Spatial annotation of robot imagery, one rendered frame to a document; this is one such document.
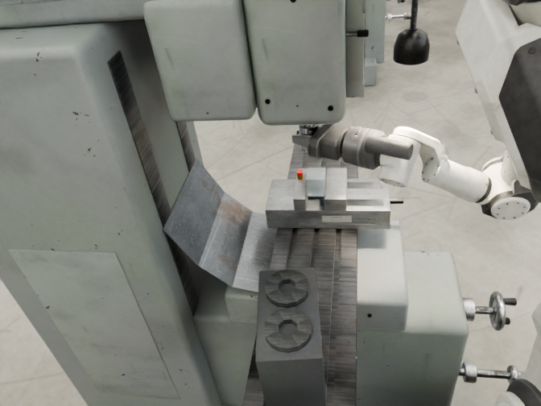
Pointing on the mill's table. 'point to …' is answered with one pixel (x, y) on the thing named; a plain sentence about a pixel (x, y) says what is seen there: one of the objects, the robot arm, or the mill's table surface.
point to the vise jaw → (336, 189)
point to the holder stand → (290, 338)
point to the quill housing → (298, 60)
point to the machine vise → (277, 197)
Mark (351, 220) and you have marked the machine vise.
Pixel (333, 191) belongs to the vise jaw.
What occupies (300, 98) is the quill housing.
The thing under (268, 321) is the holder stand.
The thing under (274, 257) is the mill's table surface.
